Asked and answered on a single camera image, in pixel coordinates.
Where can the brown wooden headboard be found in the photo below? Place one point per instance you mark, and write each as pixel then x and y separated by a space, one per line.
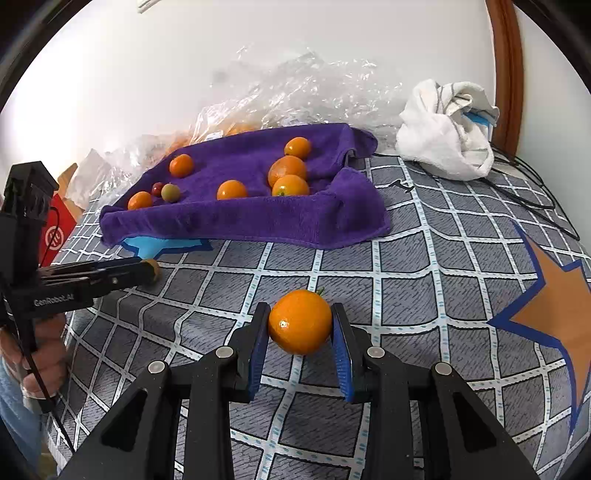
pixel 508 78

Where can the grey checked bedsheet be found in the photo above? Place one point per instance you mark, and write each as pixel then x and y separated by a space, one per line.
pixel 438 286

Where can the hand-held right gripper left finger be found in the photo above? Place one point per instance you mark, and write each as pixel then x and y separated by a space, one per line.
pixel 256 355

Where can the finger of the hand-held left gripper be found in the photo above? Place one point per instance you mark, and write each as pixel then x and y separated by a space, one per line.
pixel 92 266
pixel 124 277

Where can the large blemished orange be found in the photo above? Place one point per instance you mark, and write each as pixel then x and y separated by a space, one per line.
pixel 288 166

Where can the smooth orange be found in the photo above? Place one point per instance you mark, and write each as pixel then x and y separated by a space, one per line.
pixel 300 321
pixel 291 187
pixel 232 190
pixel 140 201

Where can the small black twist tie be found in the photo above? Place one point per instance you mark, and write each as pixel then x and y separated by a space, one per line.
pixel 401 184

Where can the person's jeans leg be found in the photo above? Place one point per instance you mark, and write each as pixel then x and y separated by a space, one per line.
pixel 18 415

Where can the small orange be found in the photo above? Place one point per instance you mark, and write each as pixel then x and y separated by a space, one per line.
pixel 298 147
pixel 181 165

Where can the person's left hand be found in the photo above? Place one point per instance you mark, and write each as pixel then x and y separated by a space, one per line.
pixel 51 355

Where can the crumpled clear plastic wrap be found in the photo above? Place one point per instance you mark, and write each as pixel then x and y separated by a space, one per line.
pixel 97 170

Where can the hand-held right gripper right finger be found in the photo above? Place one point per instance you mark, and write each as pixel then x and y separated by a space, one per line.
pixel 342 360

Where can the brown cardboard box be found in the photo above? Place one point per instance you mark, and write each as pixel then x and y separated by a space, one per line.
pixel 69 177

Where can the purple towel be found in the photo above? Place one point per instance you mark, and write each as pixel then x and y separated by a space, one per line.
pixel 240 221

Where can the small red fruit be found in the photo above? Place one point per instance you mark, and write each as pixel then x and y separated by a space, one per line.
pixel 157 188

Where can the white cloth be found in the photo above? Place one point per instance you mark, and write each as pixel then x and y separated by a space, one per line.
pixel 434 134

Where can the red box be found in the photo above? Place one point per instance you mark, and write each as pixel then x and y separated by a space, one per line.
pixel 57 230

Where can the clear plastic bag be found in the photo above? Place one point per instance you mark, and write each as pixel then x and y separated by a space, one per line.
pixel 295 87

